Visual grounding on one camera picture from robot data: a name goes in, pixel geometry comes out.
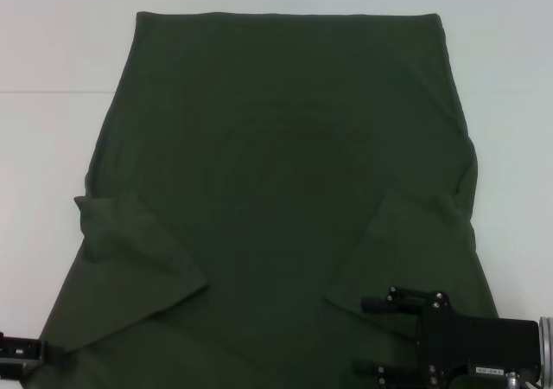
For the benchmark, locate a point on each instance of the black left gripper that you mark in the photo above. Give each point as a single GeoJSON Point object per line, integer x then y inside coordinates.
{"type": "Point", "coordinates": [21, 352]}

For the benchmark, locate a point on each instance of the dark green t-shirt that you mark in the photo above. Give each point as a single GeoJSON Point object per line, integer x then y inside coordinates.
{"type": "Point", "coordinates": [259, 147]}

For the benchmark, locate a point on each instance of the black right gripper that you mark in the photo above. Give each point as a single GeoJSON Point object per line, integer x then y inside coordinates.
{"type": "Point", "coordinates": [488, 341]}

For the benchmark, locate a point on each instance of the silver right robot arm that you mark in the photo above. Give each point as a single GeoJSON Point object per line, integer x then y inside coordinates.
{"type": "Point", "coordinates": [546, 346]}

